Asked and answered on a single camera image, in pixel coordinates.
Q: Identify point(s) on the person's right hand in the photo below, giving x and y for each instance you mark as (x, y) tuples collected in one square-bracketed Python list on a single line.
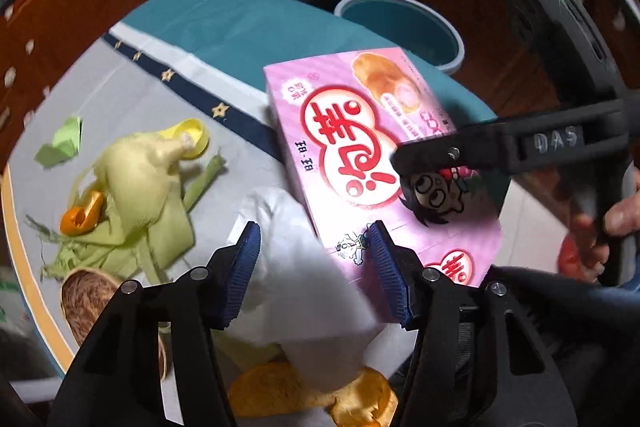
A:
[(622, 214)]

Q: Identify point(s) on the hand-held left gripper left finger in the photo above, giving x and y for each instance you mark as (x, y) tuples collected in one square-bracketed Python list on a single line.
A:
[(245, 267)]

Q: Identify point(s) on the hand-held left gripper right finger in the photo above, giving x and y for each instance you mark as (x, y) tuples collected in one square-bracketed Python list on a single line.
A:
[(390, 272)]

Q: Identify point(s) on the white tissue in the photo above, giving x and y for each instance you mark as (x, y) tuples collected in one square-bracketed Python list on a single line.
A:
[(310, 307)]

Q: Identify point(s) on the small orange peel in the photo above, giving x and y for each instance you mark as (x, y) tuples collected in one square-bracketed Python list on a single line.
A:
[(365, 397)]

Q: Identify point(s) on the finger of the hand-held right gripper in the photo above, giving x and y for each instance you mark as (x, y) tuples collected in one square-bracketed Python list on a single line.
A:
[(450, 152)]

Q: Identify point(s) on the green folded paper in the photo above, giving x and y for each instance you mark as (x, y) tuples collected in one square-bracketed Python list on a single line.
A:
[(67, 137)]

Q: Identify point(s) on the green corn husk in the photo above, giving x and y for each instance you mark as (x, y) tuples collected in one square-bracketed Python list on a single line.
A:
[(145, 187)]

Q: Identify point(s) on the yellow plastic cap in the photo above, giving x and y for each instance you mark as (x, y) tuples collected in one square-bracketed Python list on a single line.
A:
[(192, 132)]

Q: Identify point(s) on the red plastic bag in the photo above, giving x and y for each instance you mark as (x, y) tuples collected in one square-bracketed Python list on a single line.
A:
[(575, 262)]

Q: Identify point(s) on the curled orange peel scrap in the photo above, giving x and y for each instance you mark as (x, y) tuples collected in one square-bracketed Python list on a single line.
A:
[(82, 212)]

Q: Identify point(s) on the pink snack box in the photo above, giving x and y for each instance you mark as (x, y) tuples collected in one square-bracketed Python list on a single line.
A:
[(340, 142)]

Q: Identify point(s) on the large orange peel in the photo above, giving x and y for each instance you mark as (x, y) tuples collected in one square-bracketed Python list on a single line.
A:
[(280, 387)]

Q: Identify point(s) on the teal trash bin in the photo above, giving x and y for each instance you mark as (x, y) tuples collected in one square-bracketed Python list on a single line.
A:
[(400, 27)]

